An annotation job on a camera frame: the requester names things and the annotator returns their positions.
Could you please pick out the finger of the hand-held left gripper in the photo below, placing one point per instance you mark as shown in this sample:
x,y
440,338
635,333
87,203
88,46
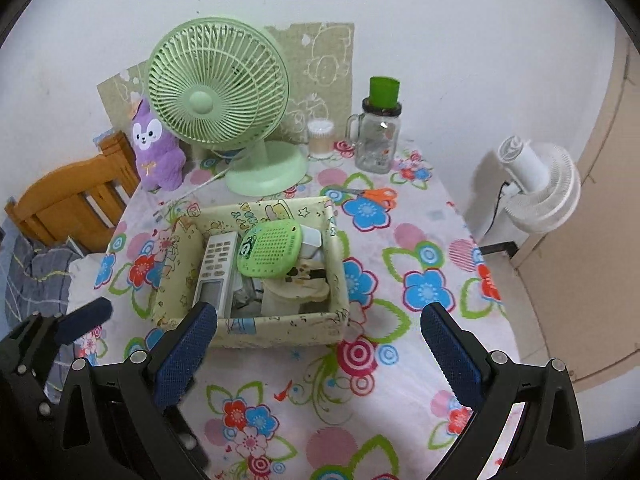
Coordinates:
x,y
85,316
190,440

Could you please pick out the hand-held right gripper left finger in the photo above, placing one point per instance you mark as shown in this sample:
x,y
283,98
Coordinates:
x,y
185,355

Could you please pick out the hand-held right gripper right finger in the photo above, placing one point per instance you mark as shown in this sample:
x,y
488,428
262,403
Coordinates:
x,y
450,360

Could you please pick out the white remote control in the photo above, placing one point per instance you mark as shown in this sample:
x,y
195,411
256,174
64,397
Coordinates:
x,y
215,270

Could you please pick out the yellow printed storage box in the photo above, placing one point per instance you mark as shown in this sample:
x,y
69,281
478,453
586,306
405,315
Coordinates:
x,y
280,330

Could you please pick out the white rectangular power adapter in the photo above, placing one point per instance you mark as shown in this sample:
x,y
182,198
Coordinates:
x,y
277,306

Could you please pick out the round cream bear compact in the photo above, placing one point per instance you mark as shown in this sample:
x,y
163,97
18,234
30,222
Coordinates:
x,y
300,287

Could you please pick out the green perforated panda case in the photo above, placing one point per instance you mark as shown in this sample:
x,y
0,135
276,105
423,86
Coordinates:
x,y
270,250

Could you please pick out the white plug charger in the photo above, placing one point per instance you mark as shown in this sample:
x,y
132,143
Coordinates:
x,y
312,242

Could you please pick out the white cloth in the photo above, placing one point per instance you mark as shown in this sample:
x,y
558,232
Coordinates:
x,y
82,275

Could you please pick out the grey plaid pillow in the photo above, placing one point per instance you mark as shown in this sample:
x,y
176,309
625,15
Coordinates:
x,y
40,270

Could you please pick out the wooden bed headboard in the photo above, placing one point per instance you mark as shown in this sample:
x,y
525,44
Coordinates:
x,y
60,200

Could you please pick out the floral tablecloth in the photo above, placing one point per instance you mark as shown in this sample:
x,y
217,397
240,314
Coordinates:
x,y
400,240

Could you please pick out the purple plush bunny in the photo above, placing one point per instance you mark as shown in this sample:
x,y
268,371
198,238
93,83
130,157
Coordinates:
x,y
155,160

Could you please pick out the beige door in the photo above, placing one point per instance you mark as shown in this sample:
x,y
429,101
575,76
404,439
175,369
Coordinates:
x,y
590,260

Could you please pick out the white floor fan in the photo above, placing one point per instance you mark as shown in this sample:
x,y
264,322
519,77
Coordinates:
x,y
550,185

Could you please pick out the glass mug jar green lid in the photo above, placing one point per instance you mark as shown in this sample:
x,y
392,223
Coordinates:
x,y
375,150

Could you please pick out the green desk fan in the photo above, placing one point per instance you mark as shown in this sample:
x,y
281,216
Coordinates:
x,y
200,100

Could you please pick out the cotton swab jar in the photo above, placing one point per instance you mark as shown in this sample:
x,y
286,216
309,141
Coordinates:
x,y
320,140

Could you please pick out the beige printed cardboard board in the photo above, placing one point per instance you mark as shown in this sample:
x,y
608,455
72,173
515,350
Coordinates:
x,y
325,60

